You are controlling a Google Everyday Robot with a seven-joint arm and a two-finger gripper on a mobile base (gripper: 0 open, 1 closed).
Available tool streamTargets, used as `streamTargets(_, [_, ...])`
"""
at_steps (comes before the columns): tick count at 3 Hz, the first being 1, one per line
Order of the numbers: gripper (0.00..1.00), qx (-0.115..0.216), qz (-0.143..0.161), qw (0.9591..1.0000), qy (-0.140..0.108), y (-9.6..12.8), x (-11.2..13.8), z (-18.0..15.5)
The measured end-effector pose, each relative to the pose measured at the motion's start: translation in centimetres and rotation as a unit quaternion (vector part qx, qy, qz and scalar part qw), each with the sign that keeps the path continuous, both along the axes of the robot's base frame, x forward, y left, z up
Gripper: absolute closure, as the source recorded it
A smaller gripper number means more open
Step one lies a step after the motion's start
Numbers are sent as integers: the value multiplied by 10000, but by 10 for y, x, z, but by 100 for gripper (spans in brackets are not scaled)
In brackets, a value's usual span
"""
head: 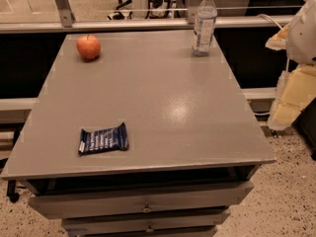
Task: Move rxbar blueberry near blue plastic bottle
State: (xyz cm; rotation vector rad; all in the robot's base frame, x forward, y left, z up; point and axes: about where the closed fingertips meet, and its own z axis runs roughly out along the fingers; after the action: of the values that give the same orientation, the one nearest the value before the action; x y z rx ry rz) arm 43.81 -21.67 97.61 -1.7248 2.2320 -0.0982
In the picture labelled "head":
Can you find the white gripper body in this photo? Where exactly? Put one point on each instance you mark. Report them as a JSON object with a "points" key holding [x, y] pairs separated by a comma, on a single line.
{"points": [[303, 37]]}

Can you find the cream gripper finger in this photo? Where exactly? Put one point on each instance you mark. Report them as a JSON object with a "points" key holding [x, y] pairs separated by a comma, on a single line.
{"points": [[294, 92], [278, 41]]}

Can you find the blue rxbar blueberry wrapper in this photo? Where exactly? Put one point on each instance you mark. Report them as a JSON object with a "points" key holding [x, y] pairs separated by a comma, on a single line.
{"points": [[104, 140]]}

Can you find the clear plastic water bottle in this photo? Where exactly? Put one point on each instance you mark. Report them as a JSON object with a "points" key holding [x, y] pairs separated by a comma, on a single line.
{"points": [[204, 27]]}

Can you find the grey lower drawer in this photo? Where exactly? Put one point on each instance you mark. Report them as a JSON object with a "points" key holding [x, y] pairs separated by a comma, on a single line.
{"points": [[147, 222]]}

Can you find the grey drawer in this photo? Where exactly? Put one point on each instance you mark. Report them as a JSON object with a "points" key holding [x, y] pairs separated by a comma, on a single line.
{"points": [[147, 222], [140, 200]]}

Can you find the red apple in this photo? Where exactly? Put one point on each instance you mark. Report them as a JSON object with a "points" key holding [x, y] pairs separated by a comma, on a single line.
{"points": [[89, 47]]}

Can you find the grey upper drawer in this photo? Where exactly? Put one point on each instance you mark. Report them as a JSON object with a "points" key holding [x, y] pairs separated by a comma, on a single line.
{"points": [[140, 200]]}

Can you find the metal railing frame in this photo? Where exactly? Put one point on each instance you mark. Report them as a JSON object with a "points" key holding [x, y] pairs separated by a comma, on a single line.
{"points": [[81, 16]]}

